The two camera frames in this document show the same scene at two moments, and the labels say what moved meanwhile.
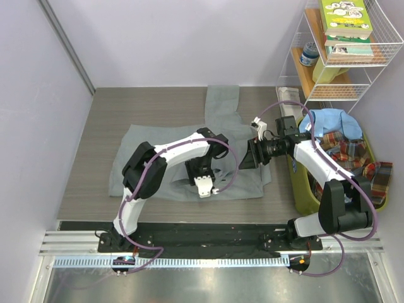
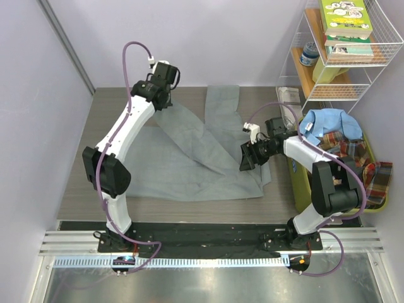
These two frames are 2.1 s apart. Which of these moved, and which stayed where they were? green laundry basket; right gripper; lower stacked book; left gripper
Moved: left gripper
Stayed: lower stacked book; right gripper; green laundry basket
